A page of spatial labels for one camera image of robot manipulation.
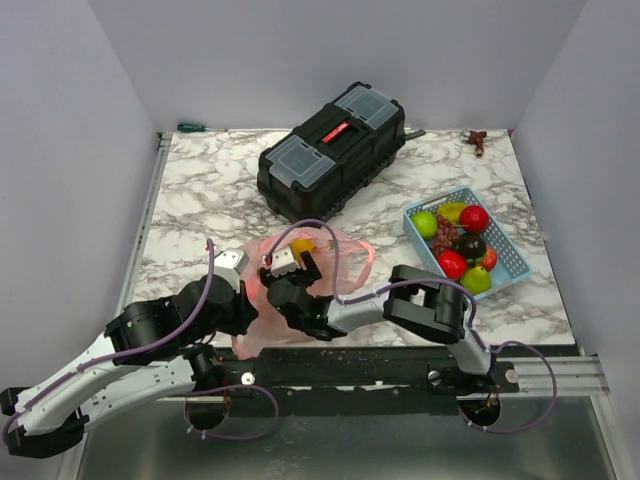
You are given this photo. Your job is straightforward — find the dark purple fake plum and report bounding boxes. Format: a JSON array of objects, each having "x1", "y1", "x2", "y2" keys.
[{"x1": 455, "y1": 232, "x2": 487, "y2": 261}]

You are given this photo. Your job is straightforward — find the black plastic toolbox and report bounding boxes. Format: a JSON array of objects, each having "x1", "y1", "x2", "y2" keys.
[{"x1": 257, "y1": 82, "x2": 406, "y2": 223}]

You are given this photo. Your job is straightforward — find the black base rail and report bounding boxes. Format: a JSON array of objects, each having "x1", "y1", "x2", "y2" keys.
[{"x1": 186, "y1": 347, "x2": 519, "y2": 417}]

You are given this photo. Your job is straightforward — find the blue plastic basket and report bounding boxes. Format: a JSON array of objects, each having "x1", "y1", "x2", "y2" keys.
[{"x1": 402, "y1": 185, "x2": 532, "y2": 301}]

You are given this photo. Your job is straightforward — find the green fake pear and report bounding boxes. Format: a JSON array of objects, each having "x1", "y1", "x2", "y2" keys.
[{"x1": 460, "y1": 266, "x2": 492, "y2": 295}]

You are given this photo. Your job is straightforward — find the pink plastic bag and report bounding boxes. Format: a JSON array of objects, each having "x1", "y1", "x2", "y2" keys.
[{"x1": 232, "y1": 224, "x2": 375, "y2": 360}]

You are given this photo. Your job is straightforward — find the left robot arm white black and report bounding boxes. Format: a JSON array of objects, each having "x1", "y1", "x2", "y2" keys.
[{"x1": 1, "y1": 276, "x2": 258, "y2": 459}]

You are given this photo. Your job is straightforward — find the green fake apple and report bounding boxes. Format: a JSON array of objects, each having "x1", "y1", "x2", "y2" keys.
[{"x1": 410, "y1": 211, "x2": 438, "y2": 239}]

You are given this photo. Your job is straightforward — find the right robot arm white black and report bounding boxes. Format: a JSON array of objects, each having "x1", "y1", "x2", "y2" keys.
[{"x1": 259, "y1": 249, "x2": 497, "y2": 392}]

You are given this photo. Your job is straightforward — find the red fake grapes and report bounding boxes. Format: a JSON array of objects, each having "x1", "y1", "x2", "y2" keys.
[{"x1": 430, "y1": 215, "x2": 459, "y2": 257}]

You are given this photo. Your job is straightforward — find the yellow fake pear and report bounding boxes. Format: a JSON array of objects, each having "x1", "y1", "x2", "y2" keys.
[{"x1": 290, "y1": 238, "x2": 316, "y2": 258}]

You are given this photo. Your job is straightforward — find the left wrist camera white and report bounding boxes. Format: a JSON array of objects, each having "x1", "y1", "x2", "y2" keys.
[{"x1": 205, "y1": 245, "x2": 250, "y2": 284}]

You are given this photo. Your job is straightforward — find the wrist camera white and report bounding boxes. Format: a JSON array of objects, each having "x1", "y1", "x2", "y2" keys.
[
  {"x1": 264, "y1": 245, "x2": 301, "y2": 278},
  {"x1": 205, "y1": 245, "x2": 250, "y2": 284}
]

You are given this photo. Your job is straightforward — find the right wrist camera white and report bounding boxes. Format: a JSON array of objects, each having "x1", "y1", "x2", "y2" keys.
[{"x1": 264, "y1": 245, "x2": 301, "y2": 278}]

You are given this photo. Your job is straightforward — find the grey tool behind toolbox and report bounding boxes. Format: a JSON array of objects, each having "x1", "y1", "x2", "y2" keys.
[{"x1": 404, "y1": 129, "x2": 426, "y2": 140}]

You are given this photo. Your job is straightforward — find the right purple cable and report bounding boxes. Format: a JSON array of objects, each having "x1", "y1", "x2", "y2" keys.
[{"x1": 264, "y1": 218, "x2": 559, "y2": 435}]

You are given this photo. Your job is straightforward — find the yellow fake lemon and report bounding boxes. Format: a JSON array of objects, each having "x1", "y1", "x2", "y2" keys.
[{"x1": 437, "y1": 202, "x2": 467, "y2": 224}]

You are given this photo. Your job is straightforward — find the green handled screwdriver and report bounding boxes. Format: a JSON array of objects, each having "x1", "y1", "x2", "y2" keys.
[{"x1": 176, "y1": 123, "x2": 228, "y2": 134}]

